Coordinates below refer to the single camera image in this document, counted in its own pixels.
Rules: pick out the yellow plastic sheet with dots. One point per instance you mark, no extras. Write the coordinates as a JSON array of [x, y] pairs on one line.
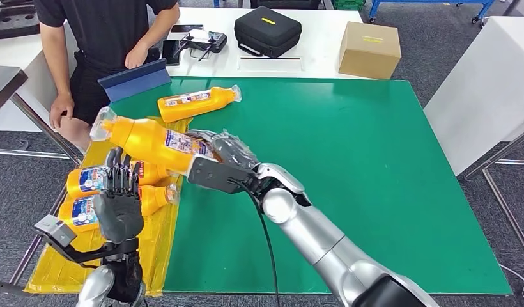
[[160, 245]]

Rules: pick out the brown cardboard box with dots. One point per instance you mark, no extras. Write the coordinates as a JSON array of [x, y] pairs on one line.
[[368, 53]]

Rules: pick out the black box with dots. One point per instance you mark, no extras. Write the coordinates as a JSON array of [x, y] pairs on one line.
[[287, 3]]

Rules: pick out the green plastic crate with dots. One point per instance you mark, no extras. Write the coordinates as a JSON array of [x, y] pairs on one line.
[[348, 5]]

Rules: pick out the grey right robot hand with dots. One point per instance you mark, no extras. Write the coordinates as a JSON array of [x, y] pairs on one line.
[[234, 150]]

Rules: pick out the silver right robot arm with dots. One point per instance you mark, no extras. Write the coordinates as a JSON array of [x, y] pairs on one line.
[[329, 245]]

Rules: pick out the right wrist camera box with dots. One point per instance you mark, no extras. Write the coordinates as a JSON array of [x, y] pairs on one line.
[[215, 173]]

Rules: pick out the black remote controller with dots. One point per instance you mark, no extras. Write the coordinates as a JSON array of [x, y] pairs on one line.
[[204, 41]]

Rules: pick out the orange detergent bottle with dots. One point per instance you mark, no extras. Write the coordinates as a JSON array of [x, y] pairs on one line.
[[147, 144], [80, 212], [190, 105], [86, 180]]

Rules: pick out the green table mat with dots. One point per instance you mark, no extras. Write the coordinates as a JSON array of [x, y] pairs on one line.
[[351, 148]]

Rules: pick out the person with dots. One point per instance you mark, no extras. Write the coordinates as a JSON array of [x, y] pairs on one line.
[[105, 29]]

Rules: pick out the blue metal cart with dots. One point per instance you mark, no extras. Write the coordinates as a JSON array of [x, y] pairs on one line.
[[414, 2]]

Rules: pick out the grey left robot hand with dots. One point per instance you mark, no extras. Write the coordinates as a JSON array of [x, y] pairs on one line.
[[120, 216]]

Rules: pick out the black smartphone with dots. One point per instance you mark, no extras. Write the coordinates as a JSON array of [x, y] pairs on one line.
[[170, 52]]

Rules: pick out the metal frame bar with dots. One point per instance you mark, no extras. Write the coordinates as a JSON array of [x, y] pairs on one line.
[[505, 212], [33, 250]]

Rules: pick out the black flat tablet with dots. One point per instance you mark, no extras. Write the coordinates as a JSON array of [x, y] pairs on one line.
[[185, 28]]

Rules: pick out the grey side table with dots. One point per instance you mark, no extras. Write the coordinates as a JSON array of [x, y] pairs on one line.
[[3, 84]]

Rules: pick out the white side table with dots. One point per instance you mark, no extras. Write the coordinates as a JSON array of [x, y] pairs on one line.
[[478, 97]]

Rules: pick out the black carrying case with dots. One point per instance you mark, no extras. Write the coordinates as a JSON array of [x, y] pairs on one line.
[[266, 34]]

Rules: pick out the white desk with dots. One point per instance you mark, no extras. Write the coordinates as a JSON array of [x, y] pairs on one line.
[[321, 46]]

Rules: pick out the blue tablet case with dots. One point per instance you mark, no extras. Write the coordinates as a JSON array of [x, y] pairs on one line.
[[134, 81]]

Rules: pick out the black foam tray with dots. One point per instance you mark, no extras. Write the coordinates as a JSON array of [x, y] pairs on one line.
[[12, 21]]

